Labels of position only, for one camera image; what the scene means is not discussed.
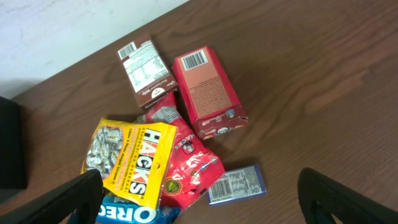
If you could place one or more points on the small blue box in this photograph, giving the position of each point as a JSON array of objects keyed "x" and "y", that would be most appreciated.
[{"x": 238, "y": 184}]

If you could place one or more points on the red Hacks candy bag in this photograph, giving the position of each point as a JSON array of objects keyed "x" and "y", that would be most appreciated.
[{"x": 193, "y": 168}]

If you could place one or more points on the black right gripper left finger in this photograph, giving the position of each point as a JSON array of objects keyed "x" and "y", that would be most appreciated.
[{"x": 78, "y": 200}]

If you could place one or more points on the blue Oreo cookie pack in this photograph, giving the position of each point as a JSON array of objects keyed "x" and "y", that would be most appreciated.
[{"x": 116, "y": 210}]

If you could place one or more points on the yellow Hacks candy bag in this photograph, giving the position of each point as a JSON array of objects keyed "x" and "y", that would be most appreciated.
[{"x": 132, "y": 158}]

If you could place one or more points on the dark green box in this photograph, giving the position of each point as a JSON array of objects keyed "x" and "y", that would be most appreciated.
[{"x": 13, "y": 179}]

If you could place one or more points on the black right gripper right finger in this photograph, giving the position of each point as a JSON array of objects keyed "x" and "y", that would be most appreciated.
[{"x": 324, "y": 200}]

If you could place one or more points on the red carton box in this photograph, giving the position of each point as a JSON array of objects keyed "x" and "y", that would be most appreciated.
[{"x": 212, "y": 104}]

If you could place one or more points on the brown carton box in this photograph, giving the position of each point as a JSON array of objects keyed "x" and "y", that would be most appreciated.
[{"x": 148, "y": 74}]

